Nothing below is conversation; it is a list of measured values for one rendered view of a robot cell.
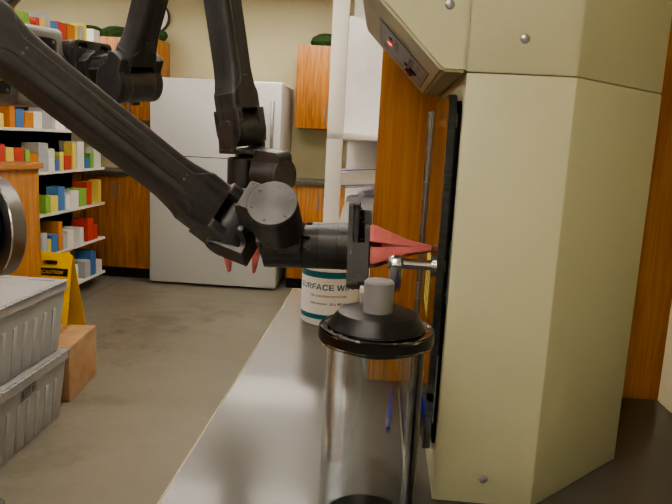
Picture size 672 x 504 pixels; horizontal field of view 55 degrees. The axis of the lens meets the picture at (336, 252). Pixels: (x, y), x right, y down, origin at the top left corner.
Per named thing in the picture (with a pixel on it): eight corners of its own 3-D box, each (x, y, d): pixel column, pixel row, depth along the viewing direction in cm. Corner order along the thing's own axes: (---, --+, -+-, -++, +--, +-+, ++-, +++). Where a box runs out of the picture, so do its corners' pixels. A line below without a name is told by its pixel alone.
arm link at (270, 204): (240, 198, 86) (208, 251, 83) (221, 145, 76) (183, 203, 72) (322, 228, 83) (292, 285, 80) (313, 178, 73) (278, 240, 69)
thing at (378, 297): (431, 341, 64) (436, 276, 63) (414, 371, 56) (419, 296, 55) (343, 329, 67) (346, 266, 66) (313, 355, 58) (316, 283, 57)
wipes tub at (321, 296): (359, 313, 152) (362, 250, 150) (356, 329, 139) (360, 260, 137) (303, 309, 153) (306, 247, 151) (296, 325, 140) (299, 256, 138)
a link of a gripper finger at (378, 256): (434, 205, 76) (353, 203, 76) (432, 266, 75) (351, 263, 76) (430, 213, 82) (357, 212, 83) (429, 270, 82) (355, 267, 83)
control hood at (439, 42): (439, 95, 97) (445, 26, 96) (466, 72, 66) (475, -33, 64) (363, 92, 98) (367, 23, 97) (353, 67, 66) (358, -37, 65)
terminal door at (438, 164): (418, 365, 104) (437, 108, 97) (429, 455, 74) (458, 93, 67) (412, 364, 104) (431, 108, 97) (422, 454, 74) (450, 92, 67)
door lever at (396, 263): (427, 299, 82) (428, 280, 83) (435, 272, 73) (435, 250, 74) (385, 296, 82) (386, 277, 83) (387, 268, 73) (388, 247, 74)
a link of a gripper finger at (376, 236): (433, 225, 75) (353, 223, 76) (432, 287, 75) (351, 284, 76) (430, 232, 82) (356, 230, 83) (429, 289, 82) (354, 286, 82)
